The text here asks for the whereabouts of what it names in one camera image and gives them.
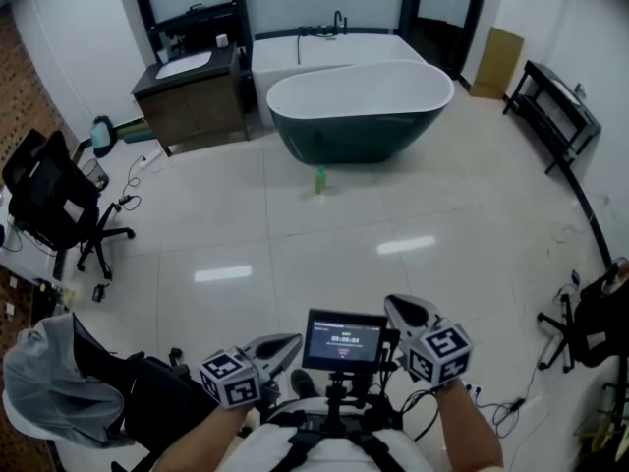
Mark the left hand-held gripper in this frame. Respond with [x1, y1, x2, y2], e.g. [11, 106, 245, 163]
[199, 332, 304, 410]

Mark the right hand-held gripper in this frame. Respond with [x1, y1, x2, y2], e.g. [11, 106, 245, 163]
[384, 293, 474, 391]

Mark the person's left forearm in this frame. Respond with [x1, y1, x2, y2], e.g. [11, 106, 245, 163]
[151, 400, 276, 472]

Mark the person's right forearm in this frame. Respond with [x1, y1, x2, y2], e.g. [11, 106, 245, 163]
[434, 379, 505, 472]

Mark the person's left black shoe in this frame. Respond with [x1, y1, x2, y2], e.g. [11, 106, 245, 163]
[290, 369, 320, 400]

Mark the black chest monitor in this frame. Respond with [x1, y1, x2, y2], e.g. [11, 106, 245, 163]
[301, 308, 389, 376]

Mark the black chest harness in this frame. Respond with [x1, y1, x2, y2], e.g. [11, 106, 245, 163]
[274, 408, 409, 472]

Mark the person's white shirt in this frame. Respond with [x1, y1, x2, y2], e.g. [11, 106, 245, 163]
[215, 395, 433, 472]

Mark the black office chair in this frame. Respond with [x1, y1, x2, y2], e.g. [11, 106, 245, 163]
[537, 258, 629, 373]
[2, 129, 137, 280]

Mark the dark green oval bathtub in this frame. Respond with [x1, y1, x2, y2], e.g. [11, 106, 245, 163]
[265, 59, 456, 165]

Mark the grey jacket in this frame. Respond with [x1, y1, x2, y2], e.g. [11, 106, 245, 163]
[2, 312, 127, 449]

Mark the black metal rack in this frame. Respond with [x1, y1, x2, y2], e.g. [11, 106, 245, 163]
[502, 59, 603, 175]

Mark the wooden vanity cabinet with sink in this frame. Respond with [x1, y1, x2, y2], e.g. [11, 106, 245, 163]
[131, 41, 252, 157]

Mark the white round chair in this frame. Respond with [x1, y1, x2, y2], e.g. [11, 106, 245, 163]
[2, 390, 50, 442]

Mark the brown cardboard sheet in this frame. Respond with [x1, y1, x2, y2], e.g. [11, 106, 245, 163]
[470, 26, 525, 100]

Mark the teal and black bag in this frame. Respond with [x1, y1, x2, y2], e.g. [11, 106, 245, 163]
[89, 114, 118, 159]

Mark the white rectangular bathtub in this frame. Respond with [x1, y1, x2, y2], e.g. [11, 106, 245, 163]
[250, 32, 429, 127]

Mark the black bathtub faucet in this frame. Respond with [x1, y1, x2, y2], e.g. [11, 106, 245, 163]
[296, 10, 349, 66]

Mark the black monitor mount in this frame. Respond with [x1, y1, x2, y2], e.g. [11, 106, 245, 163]
[318, 329, 402, 422]

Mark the black floor cable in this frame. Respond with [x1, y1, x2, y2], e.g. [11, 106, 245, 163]
[119, 157, 148, 211]

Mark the black wire mesh wastebasket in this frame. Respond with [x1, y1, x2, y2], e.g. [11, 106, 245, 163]
[81, 157, 111, 191]

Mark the black door frame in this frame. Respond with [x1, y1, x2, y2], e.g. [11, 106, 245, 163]
[400, 0, 490, 81]

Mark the black mirror frame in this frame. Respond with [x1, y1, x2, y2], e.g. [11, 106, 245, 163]
[128, 0, 247, 63]

